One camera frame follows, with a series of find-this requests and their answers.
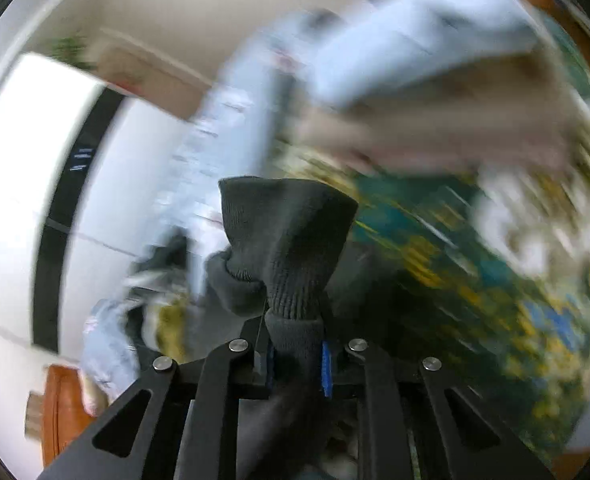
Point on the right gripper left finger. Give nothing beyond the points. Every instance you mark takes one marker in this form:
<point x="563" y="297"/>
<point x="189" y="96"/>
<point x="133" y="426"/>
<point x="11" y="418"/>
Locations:
<point x="176" y="421"/>

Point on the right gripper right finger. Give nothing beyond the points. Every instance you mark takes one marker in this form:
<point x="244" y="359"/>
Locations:
<point x="415" y="421"/>

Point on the dark grey fleece pants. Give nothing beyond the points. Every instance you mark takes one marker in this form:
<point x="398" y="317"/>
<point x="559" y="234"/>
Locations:
<point x="285" y="238"/>

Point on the olive yellow knit sweater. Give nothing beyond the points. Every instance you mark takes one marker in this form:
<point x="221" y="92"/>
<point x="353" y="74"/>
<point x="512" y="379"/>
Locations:
<point x="169" y="332"/>

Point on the light blue floral duvet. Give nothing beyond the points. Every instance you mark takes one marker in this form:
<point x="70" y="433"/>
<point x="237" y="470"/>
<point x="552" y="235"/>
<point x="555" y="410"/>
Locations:
<point x="234" y="133"/>

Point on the wooden headboard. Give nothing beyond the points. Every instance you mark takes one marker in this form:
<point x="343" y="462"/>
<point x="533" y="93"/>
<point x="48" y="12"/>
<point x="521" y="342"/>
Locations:
<point x="63" y="416"/>

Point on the black white sweatshirt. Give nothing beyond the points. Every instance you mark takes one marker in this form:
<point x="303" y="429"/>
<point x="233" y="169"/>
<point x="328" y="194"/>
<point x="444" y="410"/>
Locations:
<point x="155" y="282"/>

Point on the teal floral bed blanket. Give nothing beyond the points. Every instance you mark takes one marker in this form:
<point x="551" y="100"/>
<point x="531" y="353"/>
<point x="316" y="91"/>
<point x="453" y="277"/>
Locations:
<point x="502" y="258"/>

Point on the beige folded blanket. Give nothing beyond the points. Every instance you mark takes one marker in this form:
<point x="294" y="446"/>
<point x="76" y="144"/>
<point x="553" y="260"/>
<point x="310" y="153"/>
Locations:
<point x="515" y="111"/>

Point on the light blue folded cloth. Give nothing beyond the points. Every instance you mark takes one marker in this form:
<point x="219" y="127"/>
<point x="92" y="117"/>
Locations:
<point x="385" y="46"/>

